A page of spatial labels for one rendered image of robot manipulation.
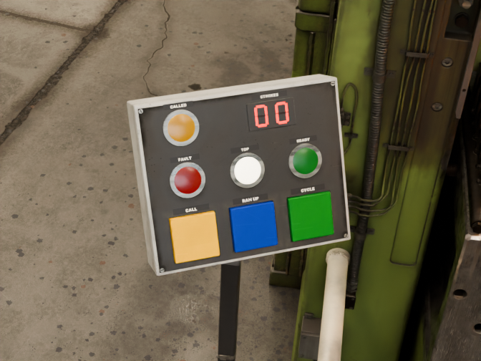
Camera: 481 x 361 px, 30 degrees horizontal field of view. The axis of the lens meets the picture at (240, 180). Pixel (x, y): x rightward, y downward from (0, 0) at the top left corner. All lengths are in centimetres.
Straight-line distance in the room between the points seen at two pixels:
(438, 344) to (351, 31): 67
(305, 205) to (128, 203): 157
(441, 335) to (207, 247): 60
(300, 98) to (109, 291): 140
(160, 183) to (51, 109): 203
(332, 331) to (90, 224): 131
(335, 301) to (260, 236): 43
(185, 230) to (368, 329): 83
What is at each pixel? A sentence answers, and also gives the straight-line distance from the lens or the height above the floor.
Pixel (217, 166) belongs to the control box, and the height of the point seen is 110.
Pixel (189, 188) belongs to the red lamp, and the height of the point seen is 108.
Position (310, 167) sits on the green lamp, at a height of 108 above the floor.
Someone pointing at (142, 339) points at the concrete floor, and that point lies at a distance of 261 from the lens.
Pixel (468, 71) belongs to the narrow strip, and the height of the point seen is 114.
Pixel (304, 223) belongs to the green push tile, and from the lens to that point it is 150.
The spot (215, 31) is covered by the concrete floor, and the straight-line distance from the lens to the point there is 386.
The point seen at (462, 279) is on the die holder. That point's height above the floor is 81.
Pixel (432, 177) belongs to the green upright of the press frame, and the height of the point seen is 87.
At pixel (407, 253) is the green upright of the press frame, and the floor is 65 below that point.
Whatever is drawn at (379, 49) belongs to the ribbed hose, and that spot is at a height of 117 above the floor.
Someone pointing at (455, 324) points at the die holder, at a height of 68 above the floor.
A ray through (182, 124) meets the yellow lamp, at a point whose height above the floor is 117.
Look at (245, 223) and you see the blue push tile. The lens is 147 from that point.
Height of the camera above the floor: 204
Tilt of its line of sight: 41 degrees down
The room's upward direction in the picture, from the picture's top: 3 degrees clockwise
